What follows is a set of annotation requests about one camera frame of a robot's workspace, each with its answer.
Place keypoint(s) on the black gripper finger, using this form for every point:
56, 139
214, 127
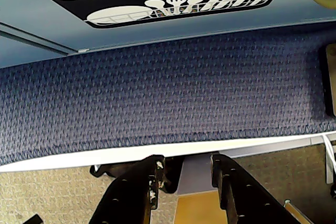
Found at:
249, 203
126, 203

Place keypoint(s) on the dishwasher door with rack decal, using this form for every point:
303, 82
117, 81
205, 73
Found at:
52, 14

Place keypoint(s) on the gray rounded desk divider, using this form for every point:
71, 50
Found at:
331, 77

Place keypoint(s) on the black table clamp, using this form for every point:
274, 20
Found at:
115, 170

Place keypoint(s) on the blue toy kitchen body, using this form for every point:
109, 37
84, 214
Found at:
26, 51

